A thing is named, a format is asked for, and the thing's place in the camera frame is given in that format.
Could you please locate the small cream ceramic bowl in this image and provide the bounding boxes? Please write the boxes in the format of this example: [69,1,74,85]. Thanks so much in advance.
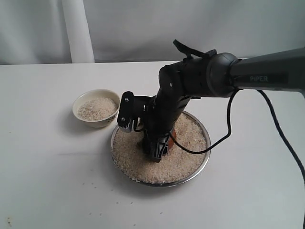
[72,89,120,128]

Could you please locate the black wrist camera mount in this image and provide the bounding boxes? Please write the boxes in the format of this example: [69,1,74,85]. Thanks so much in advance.
[117,91,153,133]

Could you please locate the white backdrop curtain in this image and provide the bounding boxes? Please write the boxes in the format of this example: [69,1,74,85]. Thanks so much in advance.
[0,0,305,64]

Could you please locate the round metal rice plate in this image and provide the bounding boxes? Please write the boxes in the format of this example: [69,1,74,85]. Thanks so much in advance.
[111,110,212,187]

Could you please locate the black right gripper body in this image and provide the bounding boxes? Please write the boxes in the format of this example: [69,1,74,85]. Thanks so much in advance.
[143,88,191,142]

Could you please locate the white rice grains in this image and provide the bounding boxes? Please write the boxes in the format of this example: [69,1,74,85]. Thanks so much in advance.
[77,97,118,121]

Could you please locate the black camera cable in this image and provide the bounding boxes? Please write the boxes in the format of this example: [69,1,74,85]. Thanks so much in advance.
[133,39,305,229]

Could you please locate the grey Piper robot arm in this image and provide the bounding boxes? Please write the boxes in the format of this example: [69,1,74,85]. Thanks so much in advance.
[143,48,305,162]

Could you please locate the spilled rice grains on table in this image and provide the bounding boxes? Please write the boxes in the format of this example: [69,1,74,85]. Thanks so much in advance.
[80,175,170,212]

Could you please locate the rice pile in plate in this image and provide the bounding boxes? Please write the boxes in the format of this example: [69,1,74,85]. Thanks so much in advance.
[113,112,207,184]

